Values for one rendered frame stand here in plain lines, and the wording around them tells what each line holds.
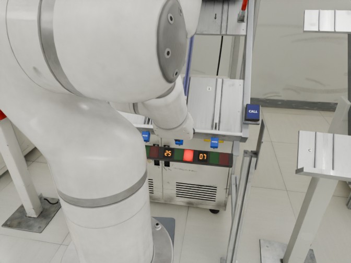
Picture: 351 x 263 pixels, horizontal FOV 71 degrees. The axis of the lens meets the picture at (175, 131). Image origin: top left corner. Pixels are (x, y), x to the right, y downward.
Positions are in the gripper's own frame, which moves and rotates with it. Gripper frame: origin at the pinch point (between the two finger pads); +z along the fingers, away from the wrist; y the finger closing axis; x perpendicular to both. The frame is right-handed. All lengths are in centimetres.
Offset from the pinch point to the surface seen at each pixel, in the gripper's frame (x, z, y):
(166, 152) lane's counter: -4.1, 6.4, -3.6
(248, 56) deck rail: 30.7, 4.2, 19.9
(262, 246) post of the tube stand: -34, 68, 39
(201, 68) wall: 124, 163, -7
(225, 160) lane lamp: -5.0, 6.4, 14.9
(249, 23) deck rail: 44.2, 4.2, 19.7
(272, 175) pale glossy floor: 9, 109, 54
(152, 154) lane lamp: -5.2, 6.4, -8.1
